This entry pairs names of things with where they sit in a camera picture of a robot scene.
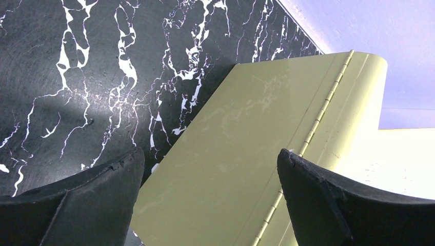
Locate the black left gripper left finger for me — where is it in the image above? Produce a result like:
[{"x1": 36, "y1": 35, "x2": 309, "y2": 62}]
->
[{"x1": 1, "y1": 147, "x2": 145, "y2": 245}]

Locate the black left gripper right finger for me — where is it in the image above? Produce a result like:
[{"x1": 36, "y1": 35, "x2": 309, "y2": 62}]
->
[{"x1": 277, "y1": 149, "x2": 434, "y2": 245}]

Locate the olive green drawer box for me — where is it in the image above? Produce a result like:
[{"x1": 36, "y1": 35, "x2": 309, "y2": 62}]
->
[{"x1": 130, "y1": 51, "x2": 388, "y2": 245}]

